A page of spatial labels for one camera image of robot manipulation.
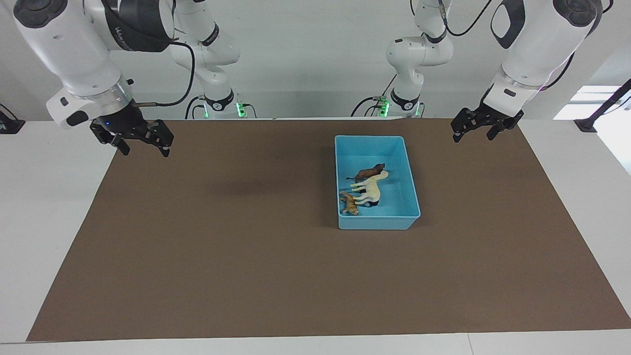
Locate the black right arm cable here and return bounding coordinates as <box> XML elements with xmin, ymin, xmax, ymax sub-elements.
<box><xmin>132</xmin><ymin>40</ymin><xmax>196</xmax><ymax>108</ymax></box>

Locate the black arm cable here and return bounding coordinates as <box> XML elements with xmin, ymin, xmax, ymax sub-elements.
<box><xmin>539</xmin><ymin>51</ymin><xmax>576</xmax><ymax>92</ymax></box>
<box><xmin>132</xmin><ymin>40</ymin><xmax>196</xmax><ymax>108</ymax></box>

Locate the brown lion toy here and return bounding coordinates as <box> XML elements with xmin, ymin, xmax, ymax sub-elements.
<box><xmin>346</xmin><ymin>163</ymin><xmax>386</xmax><ymax>183</ymax></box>

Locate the orange striped tiger toy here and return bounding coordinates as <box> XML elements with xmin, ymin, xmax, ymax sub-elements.
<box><xmin>339</xmin><ymin>191</ymin><xmax>361</xmax><ymax>216</ymax></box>

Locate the black slanted stand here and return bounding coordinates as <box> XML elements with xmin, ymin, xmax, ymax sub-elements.
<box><xmin>574</xmin><ymin>78</ymin><xmax>631</xmax><ymax>133</ymax></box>

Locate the light blue storage box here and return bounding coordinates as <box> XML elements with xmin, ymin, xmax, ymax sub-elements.
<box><xmin>334</xmin><ymin>135</ymin><xmax>421</xmax><ymax>231</ymax></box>

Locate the cream horse toy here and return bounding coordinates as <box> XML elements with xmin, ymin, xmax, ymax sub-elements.
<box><xmin>351</xmin><ymin>170</ymin><xmax>390</xmax><ymax>207</ymax></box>

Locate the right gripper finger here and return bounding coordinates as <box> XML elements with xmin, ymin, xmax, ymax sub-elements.
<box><xmin>155</xmin><ymin>120</ymin><xmax>175</xmax><ymax>159</ymax></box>
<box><xmin>110</xmin><ymin>133</ymin><xmax>132</xmax><ymax>157</ymax></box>

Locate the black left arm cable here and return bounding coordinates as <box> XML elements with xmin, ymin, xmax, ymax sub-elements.
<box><xmin>539</xmin><ymin>51</ymin><xmax>576</xmax><ymax>92</ymax></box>

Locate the black table clamp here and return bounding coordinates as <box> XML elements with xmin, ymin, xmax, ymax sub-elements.
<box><xmin>0</xmin><ymin>105</ymin><xmax>26</xmax><ymax>135</ymax></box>

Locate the brown table mat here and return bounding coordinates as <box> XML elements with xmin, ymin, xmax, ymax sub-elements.
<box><xmin>26</xmin><ymin>118</ymin><xmax>631</xmax><ymax>342</ymax></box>

